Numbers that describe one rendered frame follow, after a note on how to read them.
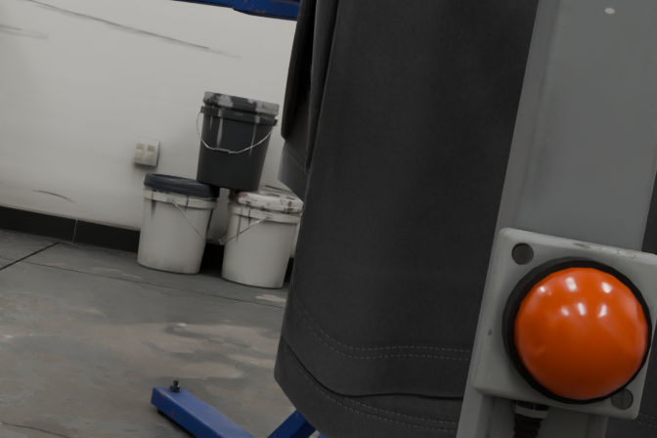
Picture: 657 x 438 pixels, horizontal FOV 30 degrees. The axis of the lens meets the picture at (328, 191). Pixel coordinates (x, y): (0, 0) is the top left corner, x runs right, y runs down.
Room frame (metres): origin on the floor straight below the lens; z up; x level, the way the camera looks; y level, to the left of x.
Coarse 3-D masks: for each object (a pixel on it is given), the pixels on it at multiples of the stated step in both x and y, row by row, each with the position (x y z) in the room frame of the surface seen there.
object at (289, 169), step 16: (304, 0) 0.69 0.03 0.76; (304, 16) 0.68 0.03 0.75; (304, 32) 0.69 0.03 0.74; (304, 48) 0.71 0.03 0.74; (304, 64) 0.71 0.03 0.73; (288, 80) 0.70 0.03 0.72; (304, 80) 0.72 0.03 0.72; (288, 96) 0.71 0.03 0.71; (304, 96) 0.72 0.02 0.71; (288, 112) 0.72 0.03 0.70; (304, 112) 0.72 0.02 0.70; (288, 128) 0.74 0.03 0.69; (304, 128) 0.72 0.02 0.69; (288, 144) 0.75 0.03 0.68; (304, 144) 0.73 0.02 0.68; (288, 160) 0.74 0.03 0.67; (304, 160) 0.73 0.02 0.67; (288, 176) 0.74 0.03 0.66; (304, 176) 0.73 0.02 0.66; (304, 192) 0.73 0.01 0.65
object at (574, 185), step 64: (576, 0) 0.37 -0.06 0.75; (640, 0) 0.37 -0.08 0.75; (576, 64) 0.37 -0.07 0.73; (640, 64) 0.37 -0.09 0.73; (576, 128) 0.37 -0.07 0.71; (640, 128) 0.37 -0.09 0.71; (512, 192) 0.39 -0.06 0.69; (576, 192) 0.37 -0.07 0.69; (640, 192) 0.37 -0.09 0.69; (512, 256) 0.36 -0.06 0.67; (576, 256) 0.36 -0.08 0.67; (640, 256) 0.36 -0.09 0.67; (512, 384) 0.36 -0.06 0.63; (640, 384) 0.36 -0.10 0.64
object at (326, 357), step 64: (320, 0) 0.66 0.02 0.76; (384, 0) 0.66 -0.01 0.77; (448, 0) 0.67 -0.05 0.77; (512, 0) 0.66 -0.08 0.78; (320, 64) 0.66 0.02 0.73; (384, 64) 0.66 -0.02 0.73; (448, 64) 0.67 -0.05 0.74; (512, 64) 0.67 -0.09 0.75; (320, 128) 0.66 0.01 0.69; (384, 128) 0.66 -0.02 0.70; (448, 128) 0.67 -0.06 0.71; (512, 128) 0.67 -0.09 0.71; (320, 192) 0.66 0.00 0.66; (384, 192) 0.66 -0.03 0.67; (448, 192) 0.67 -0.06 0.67; (320, 256) 0.66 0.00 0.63; (384, 256) 0.66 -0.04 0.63; (448, 256) 0.67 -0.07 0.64; (320, 320) 0.66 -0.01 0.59; (384, 320) 0.67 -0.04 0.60; (448, 320) 0.67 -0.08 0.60; (320, 384) 0.66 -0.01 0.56; (384, 384) 0.67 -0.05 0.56; (448, 384) 0.67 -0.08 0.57
